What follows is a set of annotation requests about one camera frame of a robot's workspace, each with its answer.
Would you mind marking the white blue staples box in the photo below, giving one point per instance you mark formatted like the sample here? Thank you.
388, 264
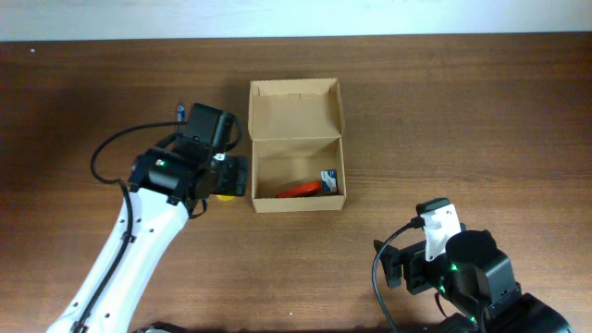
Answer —
329, 181

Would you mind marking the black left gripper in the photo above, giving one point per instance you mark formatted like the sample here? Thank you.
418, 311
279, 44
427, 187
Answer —
236, 175

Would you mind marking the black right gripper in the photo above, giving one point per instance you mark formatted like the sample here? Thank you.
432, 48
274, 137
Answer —
393, 265

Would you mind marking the red stapler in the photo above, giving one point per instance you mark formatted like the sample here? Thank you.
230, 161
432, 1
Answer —
302, 190

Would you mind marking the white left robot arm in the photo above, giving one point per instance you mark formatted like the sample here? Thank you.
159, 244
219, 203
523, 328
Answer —
145, 226

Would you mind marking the yellow clear tape roll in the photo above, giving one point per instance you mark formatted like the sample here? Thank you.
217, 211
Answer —
225, 198

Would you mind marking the blue ballpoint pen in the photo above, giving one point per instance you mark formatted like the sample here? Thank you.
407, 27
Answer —
180, 113

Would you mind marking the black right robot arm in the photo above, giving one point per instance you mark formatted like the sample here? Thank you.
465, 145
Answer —
477, 278

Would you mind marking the brown cardboard box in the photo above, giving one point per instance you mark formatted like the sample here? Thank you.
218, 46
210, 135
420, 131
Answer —
296, 128

